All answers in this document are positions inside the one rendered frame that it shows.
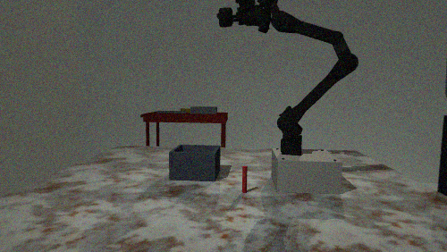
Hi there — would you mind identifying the red peg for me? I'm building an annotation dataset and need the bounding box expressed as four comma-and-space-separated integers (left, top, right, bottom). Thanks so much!
242, 166, 248, 193

